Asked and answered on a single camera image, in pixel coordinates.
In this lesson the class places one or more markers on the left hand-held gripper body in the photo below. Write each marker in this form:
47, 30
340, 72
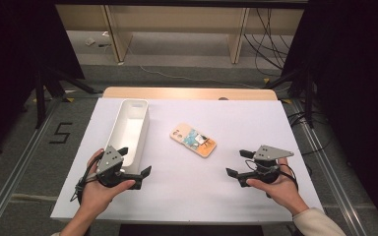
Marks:
109, 160

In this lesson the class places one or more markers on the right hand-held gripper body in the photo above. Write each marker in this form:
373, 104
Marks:
269, 153

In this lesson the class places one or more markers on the white plastic bin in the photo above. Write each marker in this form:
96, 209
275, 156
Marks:
129, 134

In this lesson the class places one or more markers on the person's left hand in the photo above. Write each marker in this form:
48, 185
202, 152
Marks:
103, 195

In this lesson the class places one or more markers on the person's right hand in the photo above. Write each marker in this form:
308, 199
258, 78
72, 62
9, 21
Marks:
283, 188

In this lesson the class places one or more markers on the white table cover sheet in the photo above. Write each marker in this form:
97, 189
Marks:
190, 190

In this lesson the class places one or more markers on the black metal stand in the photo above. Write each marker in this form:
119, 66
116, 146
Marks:
40, 98
308, 98

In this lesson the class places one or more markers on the light wooden table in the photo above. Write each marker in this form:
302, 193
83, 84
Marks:
190, 93

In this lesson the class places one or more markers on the black curtain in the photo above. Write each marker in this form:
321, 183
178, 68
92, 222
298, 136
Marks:
10, 65
357, 98

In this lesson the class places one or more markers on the small white floor object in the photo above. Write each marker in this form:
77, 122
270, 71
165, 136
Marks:
90, 41

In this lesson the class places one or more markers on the beige wooden shelf unit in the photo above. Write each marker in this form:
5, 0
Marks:
177, 19

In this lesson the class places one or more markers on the aluminium floor rail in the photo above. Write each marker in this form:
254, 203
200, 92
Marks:
334, 183
16, 170

